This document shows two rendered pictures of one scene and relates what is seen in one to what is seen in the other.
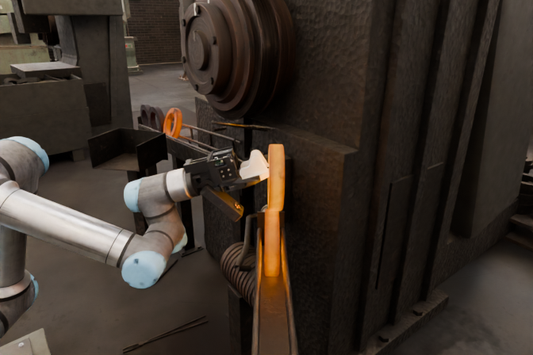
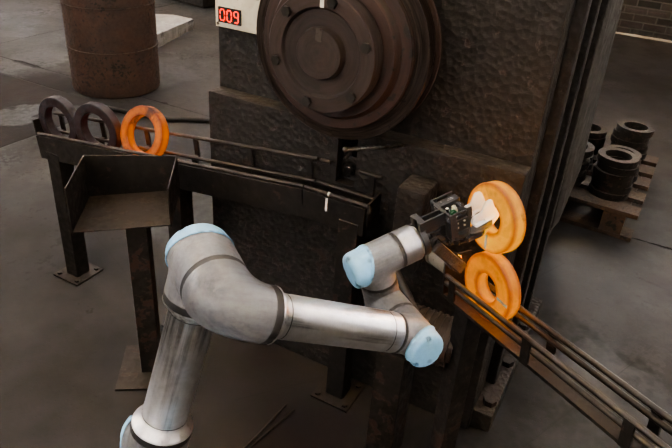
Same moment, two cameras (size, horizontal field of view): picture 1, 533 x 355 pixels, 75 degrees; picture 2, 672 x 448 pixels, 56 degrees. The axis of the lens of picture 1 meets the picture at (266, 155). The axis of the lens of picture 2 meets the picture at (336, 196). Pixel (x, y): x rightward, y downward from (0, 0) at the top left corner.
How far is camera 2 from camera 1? 0.90 m
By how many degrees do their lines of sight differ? 26
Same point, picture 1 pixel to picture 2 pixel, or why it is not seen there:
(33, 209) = (320, 312)
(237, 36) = (395, 42)
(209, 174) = (441, 228)
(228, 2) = not seen: outside the picture
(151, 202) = (387, 273)
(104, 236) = (387, 322)
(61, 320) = not seen: outside the picture
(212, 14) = (361, 13)
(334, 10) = (509, 11)
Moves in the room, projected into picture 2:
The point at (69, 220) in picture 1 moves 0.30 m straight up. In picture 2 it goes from (353, 314) to (368, 156)
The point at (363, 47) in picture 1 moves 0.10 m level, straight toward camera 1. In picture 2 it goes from (549, 59) to (571, 73)
